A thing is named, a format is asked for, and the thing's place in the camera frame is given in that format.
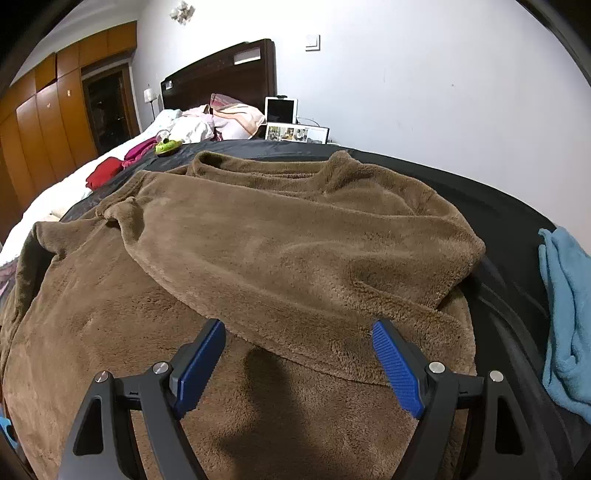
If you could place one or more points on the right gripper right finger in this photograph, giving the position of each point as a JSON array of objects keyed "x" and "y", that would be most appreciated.
[{"x": 497, "y": 443}]

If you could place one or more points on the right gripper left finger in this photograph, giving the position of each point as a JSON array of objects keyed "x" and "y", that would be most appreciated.
[{"x": 102, "y": 443}]

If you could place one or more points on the brown fleece sweater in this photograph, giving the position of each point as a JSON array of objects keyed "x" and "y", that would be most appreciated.
[{"x": 297, "y": 260}]

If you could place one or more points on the black storage bag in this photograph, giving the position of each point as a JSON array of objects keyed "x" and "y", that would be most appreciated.
[{"x": 498, "y": 239}]

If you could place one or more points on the light blue cloth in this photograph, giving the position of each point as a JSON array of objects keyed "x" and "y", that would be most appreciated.
[{"x": 565, "y": 271}]

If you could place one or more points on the white bed sheet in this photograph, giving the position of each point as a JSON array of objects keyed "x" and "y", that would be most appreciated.
[{"x": 56, "y": 200}]

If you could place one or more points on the red garment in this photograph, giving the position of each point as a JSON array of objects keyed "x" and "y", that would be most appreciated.
[{"x": 103, "y": 173}]

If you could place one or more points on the magenta garment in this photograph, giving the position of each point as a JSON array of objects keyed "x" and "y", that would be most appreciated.
[{"x": 138, "y": 151}]

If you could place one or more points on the green toy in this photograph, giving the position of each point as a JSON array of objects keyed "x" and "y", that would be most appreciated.
[{"x": 167, "y": 146}]

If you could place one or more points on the white crumpled blanket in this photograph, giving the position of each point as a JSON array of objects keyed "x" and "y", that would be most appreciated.
[{"x": 194, "y": 125}]

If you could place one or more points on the wooden wardrobe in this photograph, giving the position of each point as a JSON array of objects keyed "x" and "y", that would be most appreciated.
[{"x": 63, "y": 113}]

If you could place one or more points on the pink patterned pillow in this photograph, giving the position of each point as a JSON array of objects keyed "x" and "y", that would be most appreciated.
[{"x": 234, "y": 120}]

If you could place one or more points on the white tablet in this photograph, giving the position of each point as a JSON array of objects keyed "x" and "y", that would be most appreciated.
[{"x": 281, "y": 109}]

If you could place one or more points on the dark wooden headboard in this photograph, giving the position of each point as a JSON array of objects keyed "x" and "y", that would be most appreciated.
[{"x": 245, "y": 72}]

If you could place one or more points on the photo collage frame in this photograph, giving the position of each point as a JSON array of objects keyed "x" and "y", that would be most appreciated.
[{"x": 297, "y": 133}]

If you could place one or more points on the white wall switch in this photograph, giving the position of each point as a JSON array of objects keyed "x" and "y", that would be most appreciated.
[{"x": 313, "y": 43}]

